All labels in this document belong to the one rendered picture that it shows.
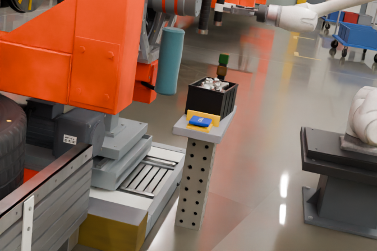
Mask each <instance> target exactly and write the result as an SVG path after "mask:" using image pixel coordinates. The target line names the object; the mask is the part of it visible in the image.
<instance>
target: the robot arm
mask: <svg viewBox="0 0 377 251"><path fill-rule="evenodd" d="M372 1H376V0H330V1H327V2H323V3H319V4H309V3H307V2H306V3H302V4H296V5H294V6H278V5H274V4H270V5H269V7H268V6H267V5H264V4H260V5H259V7H258V9H257V8H254V7H248V6H242V5H236V4H232V3H224V4H217V3H216V4H215V9H214V10H215V11H220V12H226V13H231V14H238V15H245V16H250V17H253V16H256V21H257V22H262V23H264V22H266V25H270V26H275V27H280V28H283V29H285V30H287V31H292V32H312V31H314V30H315V28H316V25H317V22H318V18H319V17H322V16H324V15H327V14H330V13H333V12H337V11H340V10H344V9H347V8H351V7H354V6H358V5H361V4H365V3H369V2H372ZM339 140H340V141H341V149H343V150H348V151H354V152H359V153H363V154H368V155H373V156H377V88H376V87H370V86H364V87H363V88H361V89H360V90H359V91H358V92H357V93H356V95H355V96H354V98H353V100H352V104H351V108H350V112H349V115H348V121H347V128H346V133H345V135H344V136H339Z"/></svg>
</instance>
